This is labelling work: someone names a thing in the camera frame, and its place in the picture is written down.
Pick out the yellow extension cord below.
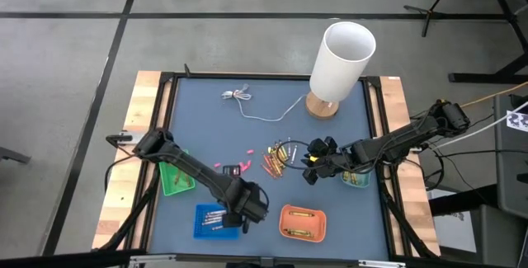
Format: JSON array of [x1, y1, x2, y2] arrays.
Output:
[[460, 81, 528, 108]]

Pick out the black tripod stand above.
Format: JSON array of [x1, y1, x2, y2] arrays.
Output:
[[403, 0, 511, 38]]

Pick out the black-and-white marker tag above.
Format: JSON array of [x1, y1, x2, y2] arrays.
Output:
[[506, 110, 528, 133]]

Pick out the black table frame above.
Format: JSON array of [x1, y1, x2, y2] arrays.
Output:
[[125, 71, 413, 261]]

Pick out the black right camera cable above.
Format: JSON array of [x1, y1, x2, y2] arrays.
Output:
[[275, 139, 311, 171]]

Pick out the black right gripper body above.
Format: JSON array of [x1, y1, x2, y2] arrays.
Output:
[[301, 136, 351, 186]]

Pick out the green plastic basket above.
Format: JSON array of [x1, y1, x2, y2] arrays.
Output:
[[158, 148, 197, 197]]

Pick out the black floor stand foot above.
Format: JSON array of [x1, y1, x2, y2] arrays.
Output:
[[428, 183, 498, 218]]

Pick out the black arm base cable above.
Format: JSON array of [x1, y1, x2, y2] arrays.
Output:
[[104, 152, 144, 193]]

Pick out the blue-grey table mat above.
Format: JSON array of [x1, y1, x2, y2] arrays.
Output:
[[146, 77, 391, 261]]

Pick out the grey cabinet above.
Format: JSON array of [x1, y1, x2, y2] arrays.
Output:
[[493, 93, 528, 219]]

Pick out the black cable sleeve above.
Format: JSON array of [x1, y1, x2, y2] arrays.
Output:
[[93, 164, 161, 252], [378, 168, 441, 260]]

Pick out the white shade wooden-base lamp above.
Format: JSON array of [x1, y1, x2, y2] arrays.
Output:
[[305, 21, 377, 120]]

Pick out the grey box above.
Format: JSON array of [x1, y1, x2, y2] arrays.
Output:
[[469, 205, 528, 268]]

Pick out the black stand base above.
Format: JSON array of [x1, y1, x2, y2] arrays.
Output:
[[448, 0, 528, 86]]

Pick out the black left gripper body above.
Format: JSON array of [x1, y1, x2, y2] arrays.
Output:
[[220, 163, 271, 234]]

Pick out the black floor cables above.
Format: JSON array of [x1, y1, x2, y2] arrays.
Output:
[[410, 125, 528, 193]]

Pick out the orange plastic basket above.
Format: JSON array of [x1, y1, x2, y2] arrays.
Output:
[[278, 205, 328, 244]]

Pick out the white lamp cable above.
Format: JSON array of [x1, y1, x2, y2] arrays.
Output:
[[221, 84, 309, 123]]

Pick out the blue plastic basket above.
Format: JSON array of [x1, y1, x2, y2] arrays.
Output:
[[193, 204, 241, 241]]

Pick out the dark chair foot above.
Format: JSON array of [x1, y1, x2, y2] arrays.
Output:
[[0, 146, 32, 165]]

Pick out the teal plastic basket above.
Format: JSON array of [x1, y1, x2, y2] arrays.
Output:
[[340, 164, 372, 189]]

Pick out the black frame crossbar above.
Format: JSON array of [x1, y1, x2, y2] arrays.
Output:
[[0, 250, 528, 268]]

